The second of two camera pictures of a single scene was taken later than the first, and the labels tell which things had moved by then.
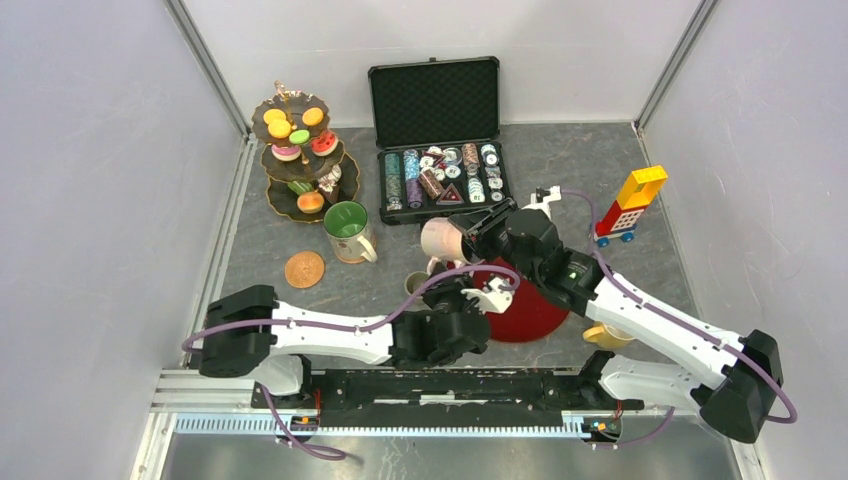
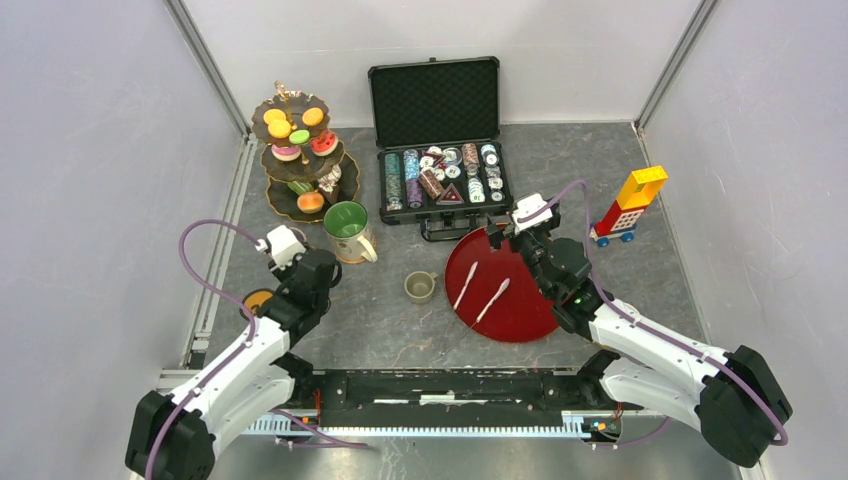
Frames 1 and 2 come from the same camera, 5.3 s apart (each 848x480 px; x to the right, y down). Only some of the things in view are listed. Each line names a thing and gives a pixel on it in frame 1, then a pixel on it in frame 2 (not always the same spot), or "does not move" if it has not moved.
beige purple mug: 442,240 to 300,234
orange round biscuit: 279,129 does not move
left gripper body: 448,296 to 284,271
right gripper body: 489,235 to 528,240
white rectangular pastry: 300,187 does not move
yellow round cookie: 312,117 does not move
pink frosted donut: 285,153 does not move
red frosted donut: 325,144 does not move
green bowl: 346,225 does not move
